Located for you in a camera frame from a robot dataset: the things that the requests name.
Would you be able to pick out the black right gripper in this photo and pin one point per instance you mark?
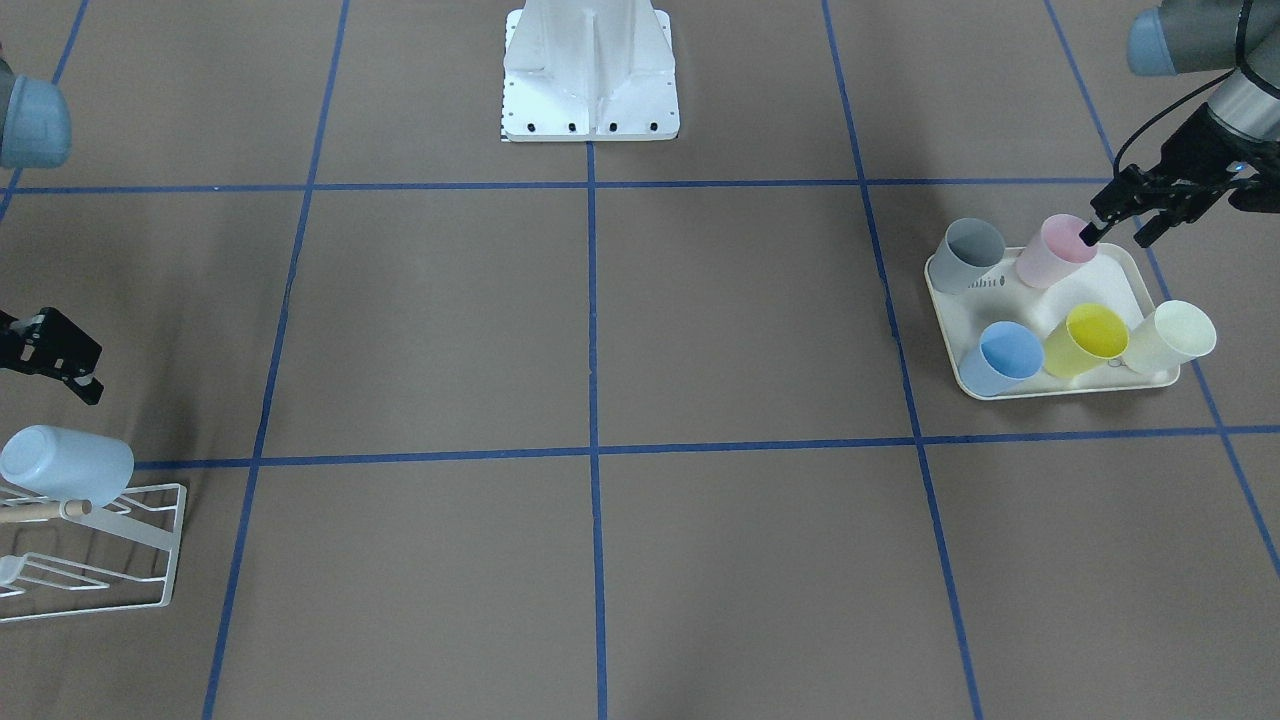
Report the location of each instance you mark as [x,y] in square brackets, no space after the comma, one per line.
[52,348]

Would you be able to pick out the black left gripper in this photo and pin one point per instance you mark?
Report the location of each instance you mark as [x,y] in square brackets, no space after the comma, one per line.
[1196,141]

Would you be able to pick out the light blue plastic cup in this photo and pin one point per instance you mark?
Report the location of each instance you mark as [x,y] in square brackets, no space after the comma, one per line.
[67,464]

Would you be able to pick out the pink plastic cup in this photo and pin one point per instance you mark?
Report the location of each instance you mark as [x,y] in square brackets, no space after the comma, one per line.
[1055,251]

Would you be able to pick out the grey plastic cup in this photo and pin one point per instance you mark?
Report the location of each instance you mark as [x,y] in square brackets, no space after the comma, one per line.
[970,247]

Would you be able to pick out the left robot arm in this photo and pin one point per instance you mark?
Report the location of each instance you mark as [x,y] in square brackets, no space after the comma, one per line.
[1240,38]

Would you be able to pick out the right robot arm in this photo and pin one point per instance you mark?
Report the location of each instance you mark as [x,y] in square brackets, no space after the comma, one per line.
[35,122]

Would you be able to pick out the cream white plastic cup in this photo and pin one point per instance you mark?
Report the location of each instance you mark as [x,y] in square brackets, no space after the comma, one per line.
[1175,333]

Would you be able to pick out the wooden rack dowel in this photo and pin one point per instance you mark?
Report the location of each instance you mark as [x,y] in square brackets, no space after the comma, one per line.
[66,510]

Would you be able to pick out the yellow plastic cup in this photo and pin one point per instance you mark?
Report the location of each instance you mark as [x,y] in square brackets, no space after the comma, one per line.
[1090,335]

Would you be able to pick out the cream plastic tray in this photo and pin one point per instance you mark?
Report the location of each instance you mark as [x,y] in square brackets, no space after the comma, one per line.
[1112,278]

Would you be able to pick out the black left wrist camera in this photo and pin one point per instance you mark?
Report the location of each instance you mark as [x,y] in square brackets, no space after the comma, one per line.
[1258,194]

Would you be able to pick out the white wire cup rack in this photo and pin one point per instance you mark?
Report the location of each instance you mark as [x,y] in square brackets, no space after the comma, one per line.
[123,556]

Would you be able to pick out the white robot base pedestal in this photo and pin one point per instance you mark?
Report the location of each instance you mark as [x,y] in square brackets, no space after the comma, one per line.
[589,71]

